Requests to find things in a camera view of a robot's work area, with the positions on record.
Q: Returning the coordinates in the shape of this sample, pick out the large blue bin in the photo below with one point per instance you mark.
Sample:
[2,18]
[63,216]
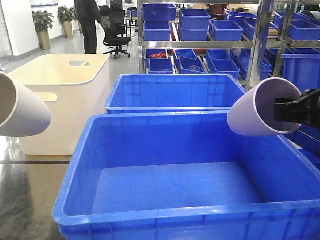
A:
[160,93]
[185,176]

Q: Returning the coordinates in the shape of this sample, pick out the potted plant gold pot right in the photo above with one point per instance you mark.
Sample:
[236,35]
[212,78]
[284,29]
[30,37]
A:
[66,16]

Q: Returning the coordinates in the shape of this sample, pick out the person in black clothes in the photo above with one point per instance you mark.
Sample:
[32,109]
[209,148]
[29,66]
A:
[88,13]

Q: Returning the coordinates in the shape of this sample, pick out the purple plastic cup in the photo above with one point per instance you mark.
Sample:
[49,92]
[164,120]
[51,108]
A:
[253,115]

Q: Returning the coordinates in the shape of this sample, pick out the cream plastic storage bin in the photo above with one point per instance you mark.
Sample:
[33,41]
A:
[75,88]

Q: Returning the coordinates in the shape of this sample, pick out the potted plant gold pot left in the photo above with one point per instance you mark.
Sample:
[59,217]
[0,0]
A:
[43,21]

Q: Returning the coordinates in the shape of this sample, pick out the large blue bin rear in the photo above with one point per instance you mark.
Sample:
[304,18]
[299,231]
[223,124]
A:
[160,93]

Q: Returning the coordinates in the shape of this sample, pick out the black office chair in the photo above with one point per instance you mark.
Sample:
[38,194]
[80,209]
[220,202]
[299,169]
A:
[113,24]

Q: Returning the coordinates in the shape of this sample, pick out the beige plastic cup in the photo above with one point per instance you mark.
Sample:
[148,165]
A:
[22,112]

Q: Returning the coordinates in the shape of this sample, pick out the steel shelving rack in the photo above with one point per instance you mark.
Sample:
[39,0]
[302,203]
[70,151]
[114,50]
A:
[229,31]

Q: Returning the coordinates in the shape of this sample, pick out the large blue bin front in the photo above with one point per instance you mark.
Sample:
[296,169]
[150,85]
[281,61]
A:
[185,176]

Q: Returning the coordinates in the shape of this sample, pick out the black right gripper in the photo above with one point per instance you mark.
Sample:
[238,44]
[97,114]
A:
[291,111]

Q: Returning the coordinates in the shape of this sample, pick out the potted plant gold pot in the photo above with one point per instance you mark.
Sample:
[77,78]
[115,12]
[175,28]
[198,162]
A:
[66,16]
[43,21]

